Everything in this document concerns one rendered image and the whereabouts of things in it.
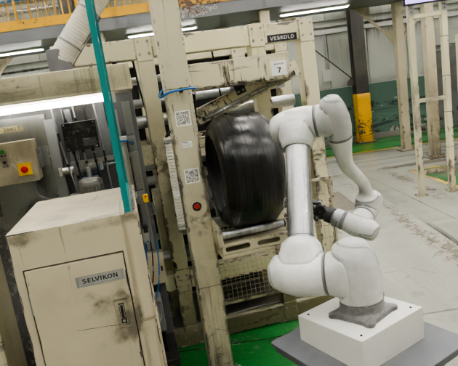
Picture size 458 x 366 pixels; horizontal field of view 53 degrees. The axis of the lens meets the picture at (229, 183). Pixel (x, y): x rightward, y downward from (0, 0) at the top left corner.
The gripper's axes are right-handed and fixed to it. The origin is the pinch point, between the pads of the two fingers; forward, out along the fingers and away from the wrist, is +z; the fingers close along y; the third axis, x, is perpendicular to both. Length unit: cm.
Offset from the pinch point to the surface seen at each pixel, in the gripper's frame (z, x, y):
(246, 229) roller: 18.0, -15.2, 16.4
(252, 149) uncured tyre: 22.6, -3.2, -24.9
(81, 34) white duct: 124, -4, -60
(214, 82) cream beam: 67, 31, -33
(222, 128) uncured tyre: 41, -1, -29
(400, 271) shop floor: -51, 119, 144
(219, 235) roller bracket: 26.2, -28.2, 13.5
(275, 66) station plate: 44, 59, -36
